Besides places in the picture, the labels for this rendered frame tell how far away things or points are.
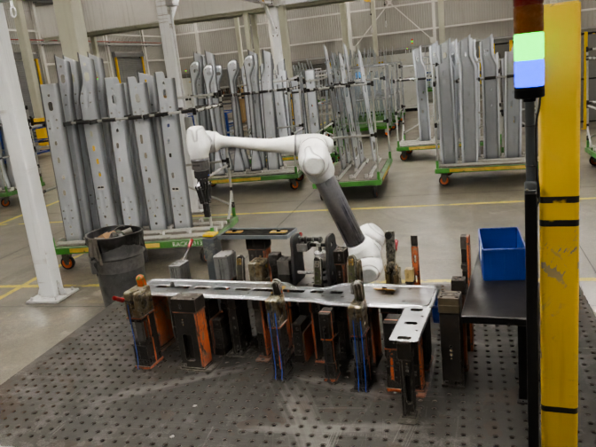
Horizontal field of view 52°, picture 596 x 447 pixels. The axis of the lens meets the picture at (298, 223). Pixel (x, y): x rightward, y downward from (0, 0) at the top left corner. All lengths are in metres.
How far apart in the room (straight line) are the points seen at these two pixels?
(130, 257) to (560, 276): 4.10
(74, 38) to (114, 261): 5.36
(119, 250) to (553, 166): 4.12
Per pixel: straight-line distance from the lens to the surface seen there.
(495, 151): 9.57
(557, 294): 1.85
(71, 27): 10.12
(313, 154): 2.72
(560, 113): 1.73
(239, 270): 2.84
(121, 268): 5.38
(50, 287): 6.38
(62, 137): 7.14
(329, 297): 2.50
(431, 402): 2.34
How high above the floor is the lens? 1.91
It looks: 14 degrees down
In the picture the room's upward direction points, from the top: 6 degrees counter-clockwise
